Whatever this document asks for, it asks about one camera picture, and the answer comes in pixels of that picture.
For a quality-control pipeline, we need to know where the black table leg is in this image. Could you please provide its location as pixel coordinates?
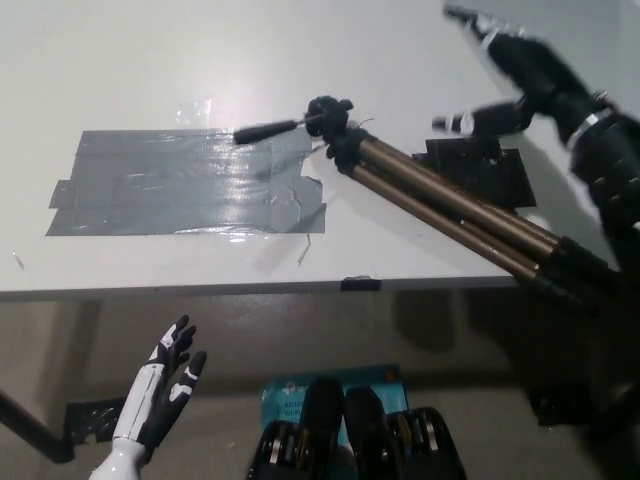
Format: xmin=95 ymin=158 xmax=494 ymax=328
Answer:
xmin=0 ymin=384 xmax=76 ymax=464

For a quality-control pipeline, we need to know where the black tape patch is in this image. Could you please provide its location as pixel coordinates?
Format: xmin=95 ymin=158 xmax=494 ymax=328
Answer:
xmin=410 ymin=137 xmax=537 ymax=214

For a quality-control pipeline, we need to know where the large gray duct tape patch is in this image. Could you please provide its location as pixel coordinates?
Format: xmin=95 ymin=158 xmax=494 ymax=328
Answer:
xmin=44 ymin=127 xmax=329 ymax=237

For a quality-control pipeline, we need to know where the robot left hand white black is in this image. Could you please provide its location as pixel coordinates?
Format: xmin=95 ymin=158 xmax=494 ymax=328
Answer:
xmin=117 ymin=314 xmax=208 ymax=449

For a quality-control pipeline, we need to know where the robot right hand white black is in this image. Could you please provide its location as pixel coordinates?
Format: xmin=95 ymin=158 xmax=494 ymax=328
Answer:
xmin=432 ymin=3 xmax=614 ymax=146

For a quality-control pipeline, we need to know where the clear tape piece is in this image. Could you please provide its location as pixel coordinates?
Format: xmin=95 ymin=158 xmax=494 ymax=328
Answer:
xmin=174 ymin=98 xmax=214 ymax=126

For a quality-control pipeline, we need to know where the thin clear tape strip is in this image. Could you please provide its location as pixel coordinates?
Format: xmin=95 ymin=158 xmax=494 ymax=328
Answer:
xmin=295 ymin=233 xmax=314 ymax=266

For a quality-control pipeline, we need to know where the teal cardboard box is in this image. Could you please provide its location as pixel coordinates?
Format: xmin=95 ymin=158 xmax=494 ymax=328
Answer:
xmin=259 ymin=363 xmax=407 ymax=449

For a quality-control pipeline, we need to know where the bronze and black camera tripod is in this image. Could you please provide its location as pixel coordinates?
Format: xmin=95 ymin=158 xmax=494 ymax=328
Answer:
xmin=233 ymin=94 xmax=621 ymax=317

